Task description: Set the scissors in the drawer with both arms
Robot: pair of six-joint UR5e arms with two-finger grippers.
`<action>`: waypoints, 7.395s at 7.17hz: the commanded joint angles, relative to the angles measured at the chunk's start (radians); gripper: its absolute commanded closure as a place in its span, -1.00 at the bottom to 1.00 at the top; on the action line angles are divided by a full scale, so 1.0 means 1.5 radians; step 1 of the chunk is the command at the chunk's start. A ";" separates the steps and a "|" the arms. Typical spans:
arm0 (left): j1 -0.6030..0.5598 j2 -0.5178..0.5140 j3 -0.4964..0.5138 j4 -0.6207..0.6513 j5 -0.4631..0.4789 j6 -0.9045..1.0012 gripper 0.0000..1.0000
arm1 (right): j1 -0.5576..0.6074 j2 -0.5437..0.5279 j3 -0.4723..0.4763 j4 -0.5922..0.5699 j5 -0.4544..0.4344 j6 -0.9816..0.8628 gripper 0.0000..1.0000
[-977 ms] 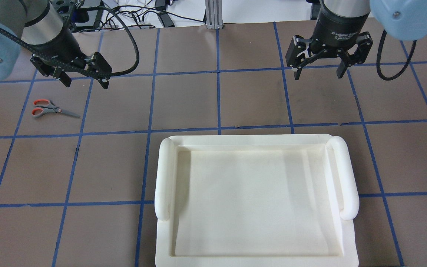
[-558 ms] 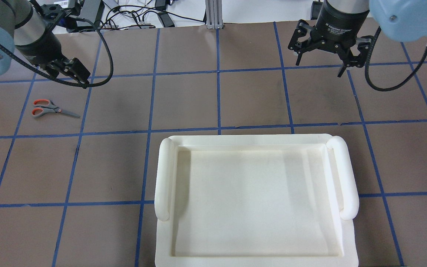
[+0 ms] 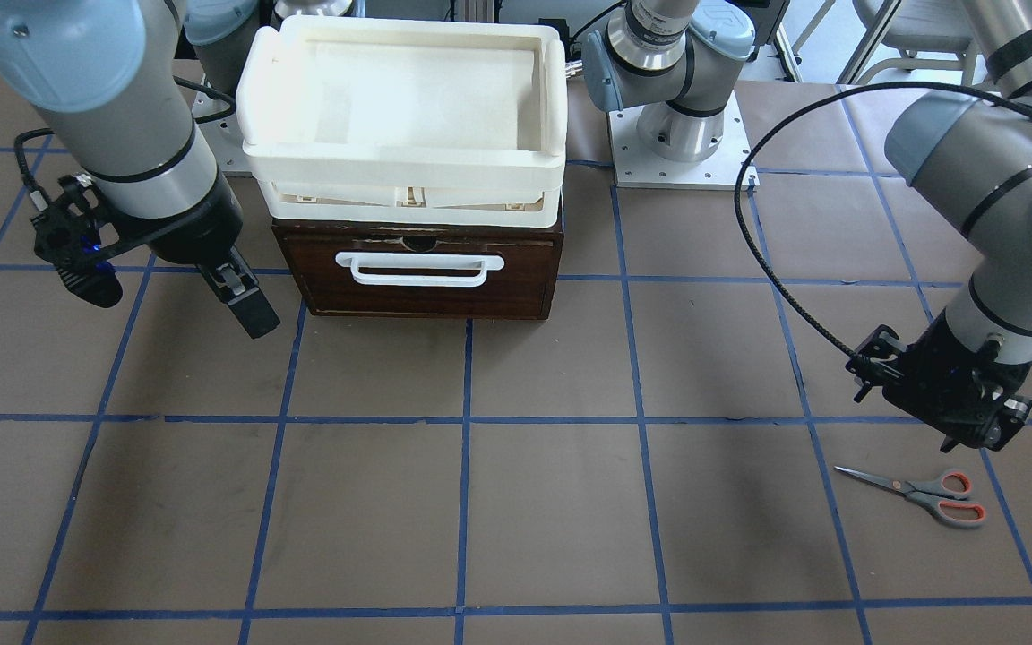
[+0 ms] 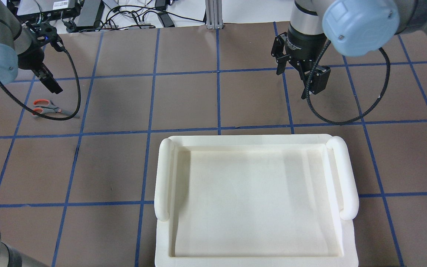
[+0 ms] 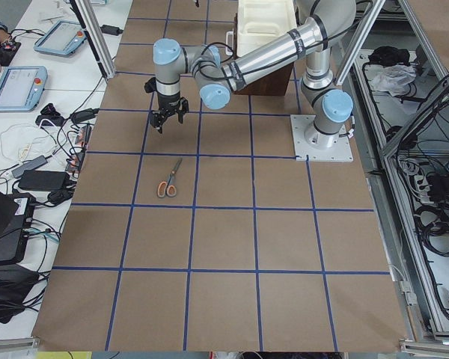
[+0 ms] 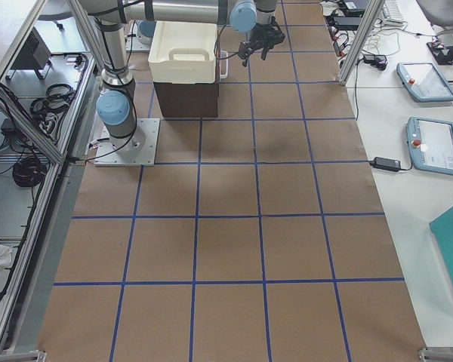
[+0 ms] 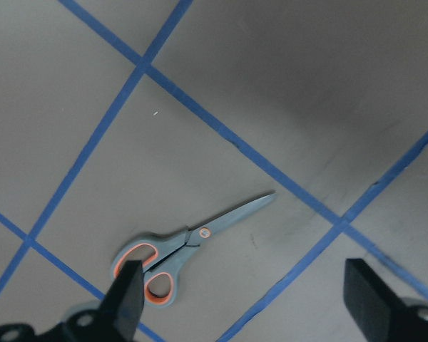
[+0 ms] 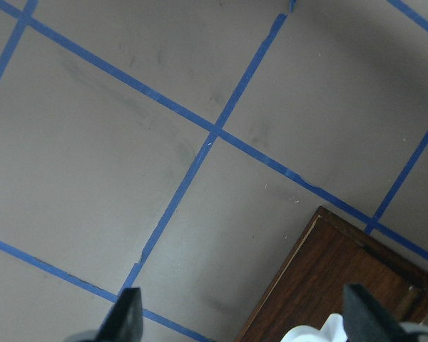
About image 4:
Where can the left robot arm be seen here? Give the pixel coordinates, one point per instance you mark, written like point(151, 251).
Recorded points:
point(21, 48)

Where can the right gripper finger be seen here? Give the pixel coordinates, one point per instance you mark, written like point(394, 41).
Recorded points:
point(281, 64)
point(306, 83)

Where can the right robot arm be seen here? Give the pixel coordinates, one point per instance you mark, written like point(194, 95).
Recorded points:
point(354, 27)

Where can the white plastic bin top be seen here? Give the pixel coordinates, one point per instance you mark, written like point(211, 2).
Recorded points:
point(255, 201)

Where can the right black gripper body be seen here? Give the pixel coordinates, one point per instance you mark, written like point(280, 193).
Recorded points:
point(303, 45)

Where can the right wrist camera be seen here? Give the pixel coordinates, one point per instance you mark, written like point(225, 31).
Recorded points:
point(319, 79)

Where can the black power brick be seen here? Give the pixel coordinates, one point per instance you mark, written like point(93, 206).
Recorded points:
point(91, 13)

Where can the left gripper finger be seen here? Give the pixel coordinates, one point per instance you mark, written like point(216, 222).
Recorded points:
point(46, 78)

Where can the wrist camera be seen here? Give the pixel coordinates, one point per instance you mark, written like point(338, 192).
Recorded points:
point(45, 33)
point(319, 79)

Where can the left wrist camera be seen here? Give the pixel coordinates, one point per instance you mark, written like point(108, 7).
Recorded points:
point(45, 33)

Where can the aluminium frame post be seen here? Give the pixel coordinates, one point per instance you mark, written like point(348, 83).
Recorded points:
point(213, 14)

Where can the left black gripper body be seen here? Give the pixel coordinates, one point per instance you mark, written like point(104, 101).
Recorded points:
point(32, 60)

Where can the black electronics box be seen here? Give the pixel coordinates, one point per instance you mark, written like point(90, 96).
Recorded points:
point(49, 8)

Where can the orange grey scissors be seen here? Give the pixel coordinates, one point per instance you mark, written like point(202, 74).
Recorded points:
point(45, 106)

